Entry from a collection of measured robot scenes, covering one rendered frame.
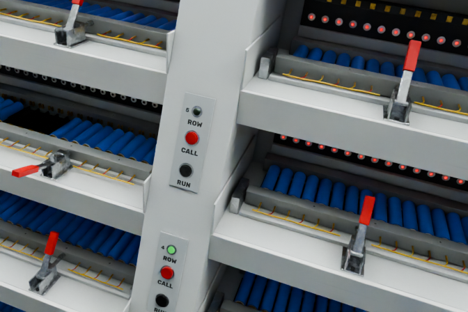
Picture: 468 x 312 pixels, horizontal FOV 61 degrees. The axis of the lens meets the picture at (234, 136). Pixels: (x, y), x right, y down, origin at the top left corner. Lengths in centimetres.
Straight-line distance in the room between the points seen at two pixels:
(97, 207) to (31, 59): 22
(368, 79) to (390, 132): 9
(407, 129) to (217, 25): 24
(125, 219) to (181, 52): 24
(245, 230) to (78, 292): 30
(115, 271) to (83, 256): 6
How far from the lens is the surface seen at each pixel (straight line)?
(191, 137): 50
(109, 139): 67
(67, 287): 72
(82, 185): 61
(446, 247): 59
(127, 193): 59
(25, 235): 79
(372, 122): 47
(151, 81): 52
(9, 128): 73
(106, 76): 56
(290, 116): 47
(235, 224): 55
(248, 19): 48
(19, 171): 58
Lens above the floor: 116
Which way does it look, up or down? 12 degrees down
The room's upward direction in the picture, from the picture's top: 12 degrees clockwise
